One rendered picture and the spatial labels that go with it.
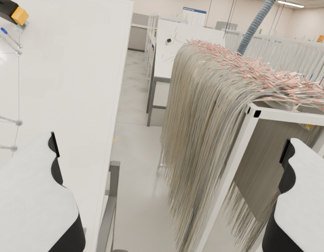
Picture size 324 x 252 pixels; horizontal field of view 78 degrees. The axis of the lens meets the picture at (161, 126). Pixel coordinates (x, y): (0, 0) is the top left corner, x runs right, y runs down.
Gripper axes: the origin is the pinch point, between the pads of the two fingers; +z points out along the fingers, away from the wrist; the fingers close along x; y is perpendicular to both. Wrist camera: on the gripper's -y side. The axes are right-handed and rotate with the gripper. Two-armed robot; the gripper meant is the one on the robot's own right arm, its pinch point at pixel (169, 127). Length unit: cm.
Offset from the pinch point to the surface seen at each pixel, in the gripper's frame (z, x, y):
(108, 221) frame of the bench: 50, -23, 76
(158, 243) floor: 94, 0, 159
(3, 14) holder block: 49, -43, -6
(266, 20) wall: 1190, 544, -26
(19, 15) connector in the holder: 50, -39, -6
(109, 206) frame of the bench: 58, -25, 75
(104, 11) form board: 64, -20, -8
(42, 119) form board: 41, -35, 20
